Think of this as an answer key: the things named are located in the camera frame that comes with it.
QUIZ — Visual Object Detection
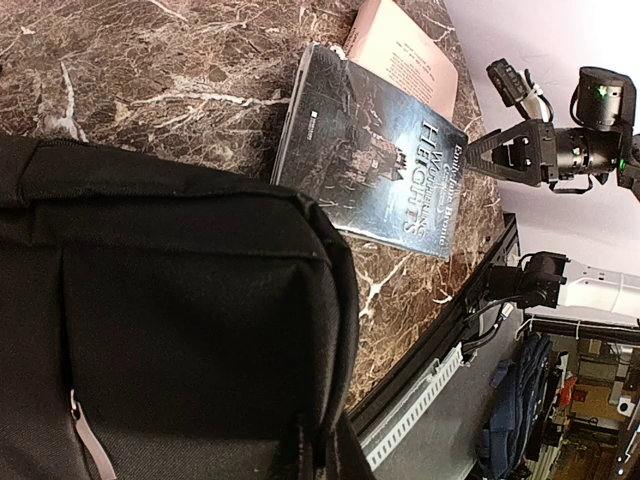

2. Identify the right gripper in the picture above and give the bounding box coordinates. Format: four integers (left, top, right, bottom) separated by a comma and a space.
465, 121, 639, 193

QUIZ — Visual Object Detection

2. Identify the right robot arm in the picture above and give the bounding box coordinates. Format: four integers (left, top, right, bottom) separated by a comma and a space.
465, 119, 639, 318

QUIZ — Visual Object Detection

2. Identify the black student bag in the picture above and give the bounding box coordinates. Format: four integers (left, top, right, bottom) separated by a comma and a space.
1, 135, 372, 479

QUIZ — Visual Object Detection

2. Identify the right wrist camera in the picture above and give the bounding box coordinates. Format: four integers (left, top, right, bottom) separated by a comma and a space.
570, 66, 637, 132

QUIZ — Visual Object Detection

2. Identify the dark blue book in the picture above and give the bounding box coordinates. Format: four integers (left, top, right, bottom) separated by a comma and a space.
271, 44, 468, 259

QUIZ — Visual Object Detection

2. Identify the black front rail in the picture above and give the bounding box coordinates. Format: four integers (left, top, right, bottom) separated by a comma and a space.
347, 213, 519, 436

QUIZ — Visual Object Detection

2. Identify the blue backpack in background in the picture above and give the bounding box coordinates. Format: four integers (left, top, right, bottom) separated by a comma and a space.
478, 333, 552, 479

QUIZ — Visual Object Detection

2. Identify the pink book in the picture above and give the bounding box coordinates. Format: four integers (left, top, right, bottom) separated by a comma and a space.
343, 0, 458, 120

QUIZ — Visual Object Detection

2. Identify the white slotted cable duct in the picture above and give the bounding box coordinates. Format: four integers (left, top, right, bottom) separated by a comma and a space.
360, 342, 464, 471

